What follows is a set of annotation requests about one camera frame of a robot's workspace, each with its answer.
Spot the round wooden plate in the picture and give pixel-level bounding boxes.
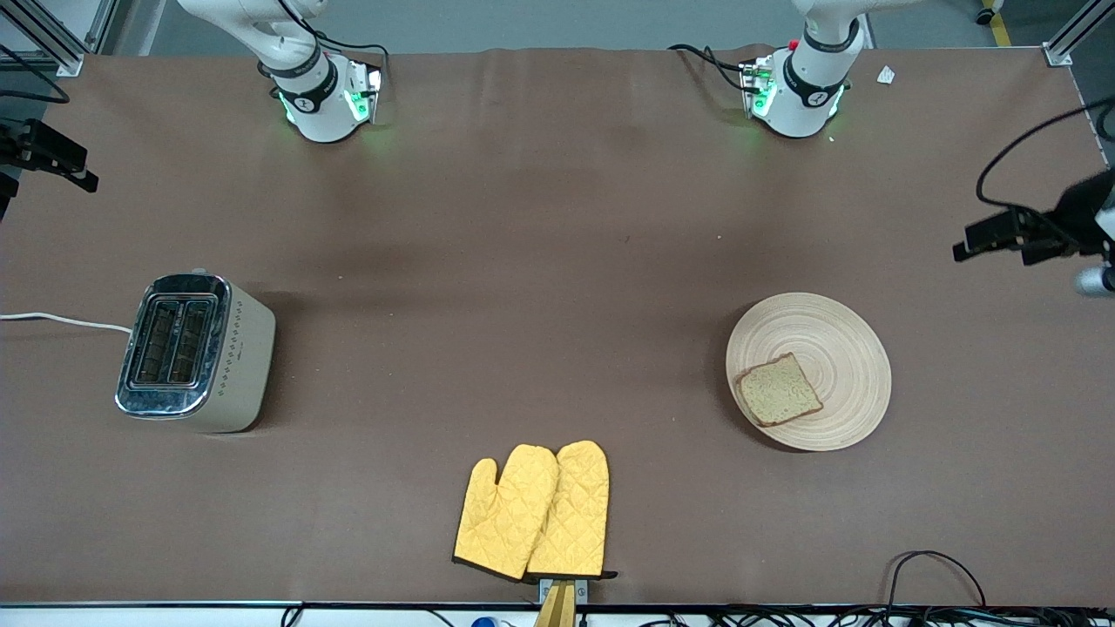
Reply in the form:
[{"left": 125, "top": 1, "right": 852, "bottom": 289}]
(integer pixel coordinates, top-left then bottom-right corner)
[{"left": 726, "top": 293, "right": 893, "bottom": 452}]

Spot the brown-crust bread slice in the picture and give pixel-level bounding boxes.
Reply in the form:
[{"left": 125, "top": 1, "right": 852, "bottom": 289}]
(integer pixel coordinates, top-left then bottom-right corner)
[{"left": 733, "top": 352, "right": 825, "bottom": 428}]

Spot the beige chrome two-slot toaster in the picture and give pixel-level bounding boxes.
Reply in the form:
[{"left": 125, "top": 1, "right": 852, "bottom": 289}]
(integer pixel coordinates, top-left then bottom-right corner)
[{"left": 114, "top": 268, "right": 277, "bottom": 435}]

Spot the brown table mat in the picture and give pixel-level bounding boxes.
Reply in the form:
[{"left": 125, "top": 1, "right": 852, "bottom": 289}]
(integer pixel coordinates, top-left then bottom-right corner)
[{"left": 0, "top": 45, "right": 1115, "bottom": 608}]

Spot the yellow quilted oven mitt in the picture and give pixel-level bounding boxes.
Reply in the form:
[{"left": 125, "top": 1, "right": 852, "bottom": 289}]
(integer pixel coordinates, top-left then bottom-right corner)
[
  {"left": 525, "top": 440, "right": 619, "bottom": 581},
  {"left": 452, "top": 444, "right": 560, "bottom": 582}
]

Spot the aluminium frame post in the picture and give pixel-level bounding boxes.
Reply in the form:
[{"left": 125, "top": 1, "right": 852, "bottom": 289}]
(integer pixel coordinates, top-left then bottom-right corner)
[
  {"left": 0, "top": 0, "right": 84, "bottom": 78},
  {"left": 1044, "top": 0, "right": 1115, "bottom": 67}
]

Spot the white toaster power cord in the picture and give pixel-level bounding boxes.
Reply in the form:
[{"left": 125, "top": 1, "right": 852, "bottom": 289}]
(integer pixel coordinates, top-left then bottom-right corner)
[{"left": 0, "top": 312, "right": 132, "bottom": 334}]

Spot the black right arm base cable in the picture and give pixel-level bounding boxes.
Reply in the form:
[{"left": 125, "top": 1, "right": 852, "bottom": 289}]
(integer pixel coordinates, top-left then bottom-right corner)
[{"left": 279, "top": 0, "right": 390, "bottom": 71}]

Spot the black arm base cable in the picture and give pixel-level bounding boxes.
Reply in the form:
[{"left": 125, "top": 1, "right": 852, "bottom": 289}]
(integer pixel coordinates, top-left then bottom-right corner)
[
  {"left": 279, "top": 0, "right": 390, "bottom": 71},
  {"left": 668, "top": 44, "right": 752, "bottom": 93}
]

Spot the black left arm base cable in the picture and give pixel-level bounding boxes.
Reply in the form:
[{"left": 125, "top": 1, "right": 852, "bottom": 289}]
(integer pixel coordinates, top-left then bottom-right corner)
[{"left": 668, "top": 44, "right": 752, "bottom": 93}]

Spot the black looped cable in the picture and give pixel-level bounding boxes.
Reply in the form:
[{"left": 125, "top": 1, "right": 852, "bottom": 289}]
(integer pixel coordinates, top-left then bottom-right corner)
[{"left": 886, "top": 550, "right": 988, "bottom": 610}]

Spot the metal bracket with wooden strip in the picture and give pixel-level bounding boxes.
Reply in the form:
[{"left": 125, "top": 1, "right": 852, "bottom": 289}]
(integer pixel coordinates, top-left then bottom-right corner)
[{"left": 533, "top": 577, "right": 590, "bottom": 627}]

